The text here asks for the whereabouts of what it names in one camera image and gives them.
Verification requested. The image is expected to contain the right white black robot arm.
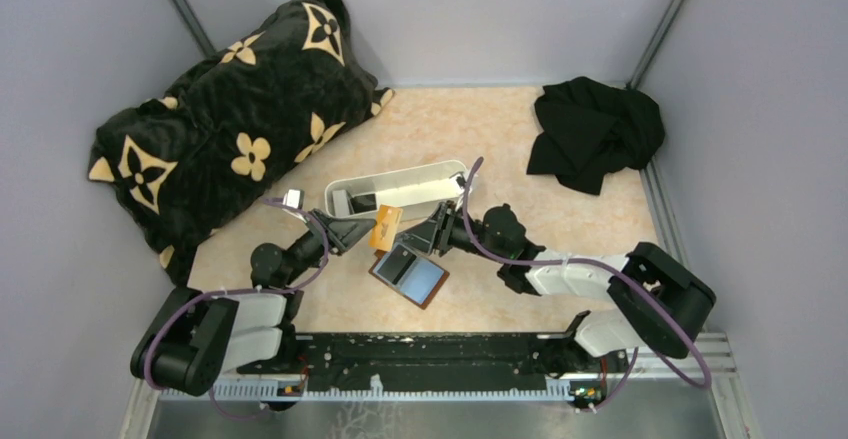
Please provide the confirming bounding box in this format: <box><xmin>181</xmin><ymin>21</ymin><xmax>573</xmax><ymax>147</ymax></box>
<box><xmin>396</xmin><ymin>201</ymin><xmax>716</xmax><ymax>371</ymax></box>

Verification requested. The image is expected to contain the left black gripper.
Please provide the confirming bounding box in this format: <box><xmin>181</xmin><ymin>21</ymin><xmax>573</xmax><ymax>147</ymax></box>
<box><xmin>284</xmin><ymin>207</ymin><xmax>377</xmax><ymax>286</ymax></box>

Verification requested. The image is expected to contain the brown leather card holder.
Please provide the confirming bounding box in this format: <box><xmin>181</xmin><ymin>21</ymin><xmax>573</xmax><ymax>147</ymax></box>
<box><xmin>369</xmin><ymin>247</ymin><xmax>449</xmax><ymax>310</ymax></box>

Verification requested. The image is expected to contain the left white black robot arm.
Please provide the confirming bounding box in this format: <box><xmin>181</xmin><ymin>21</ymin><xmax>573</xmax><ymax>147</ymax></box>
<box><xmin>130</xmin><ymin>189</ymin><xmax>376</xmax><ymax>396</ymax></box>

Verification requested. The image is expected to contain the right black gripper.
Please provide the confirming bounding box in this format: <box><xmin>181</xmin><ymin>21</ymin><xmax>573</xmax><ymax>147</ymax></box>
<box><xmin>396</xmin><ymin>200</ymin><xmax>507</xmax><ymax>264</ymax></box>

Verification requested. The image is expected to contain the black floral plush pillow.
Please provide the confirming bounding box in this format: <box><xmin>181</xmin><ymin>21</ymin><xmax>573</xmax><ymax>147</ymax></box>
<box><xmin>88</xmin><ymin>0</ymin><xmax>393</xmax><ymax>286</ymax></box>

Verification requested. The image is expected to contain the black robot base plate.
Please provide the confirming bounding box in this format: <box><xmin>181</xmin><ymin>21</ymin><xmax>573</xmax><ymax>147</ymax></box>
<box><xmin>238</xmin><ymin>332</ymin><xmax>626</xmax><ymax>392</ymax></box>

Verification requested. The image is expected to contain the white oblong plastic tray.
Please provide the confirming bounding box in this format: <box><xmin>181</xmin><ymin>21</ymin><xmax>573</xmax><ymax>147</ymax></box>
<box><xmin>324</xmin><ymin>160</ymin><xmax>469</xmax><ymax>221</ymax></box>

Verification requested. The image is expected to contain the black credit card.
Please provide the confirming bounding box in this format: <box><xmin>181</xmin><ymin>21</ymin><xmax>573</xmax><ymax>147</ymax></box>
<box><xmin>350</xmin><ymin>193</ymin><xmax>379</xmax><ymax>214</ymax></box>

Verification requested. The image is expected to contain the white slotted cable duct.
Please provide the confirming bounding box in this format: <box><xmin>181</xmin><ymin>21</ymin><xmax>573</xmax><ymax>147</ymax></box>
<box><xmin>158</xmin><ymin>377</ymin><xmax>578</xmax><ymax>403</ymax></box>

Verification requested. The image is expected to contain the grey VIP card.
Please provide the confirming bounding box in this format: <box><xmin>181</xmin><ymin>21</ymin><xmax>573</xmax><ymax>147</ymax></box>
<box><xmin>374</xmin><ymin>244</ymin><xmax>417</xmax><ymax>286</ymax></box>

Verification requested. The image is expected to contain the aluminium frame rail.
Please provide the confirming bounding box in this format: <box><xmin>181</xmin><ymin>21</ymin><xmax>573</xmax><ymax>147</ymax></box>
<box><xmin>616</xmin><ymin>84</ymin><xmax>738</xmax><ymax>379</ymax></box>

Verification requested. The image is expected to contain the stack of grey cards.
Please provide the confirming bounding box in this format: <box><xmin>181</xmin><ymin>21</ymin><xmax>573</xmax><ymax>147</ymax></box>
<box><xmin>332</xmin><ymin>189</ymin><xmax>352</xmax><ymax>218</ymax></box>

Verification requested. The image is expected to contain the black cloth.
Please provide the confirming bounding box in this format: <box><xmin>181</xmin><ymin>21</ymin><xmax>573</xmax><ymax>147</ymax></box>
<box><xmin>526</xmin><ymin>76</ymin><xmax>666</xmax><ymax>196</ymax></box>

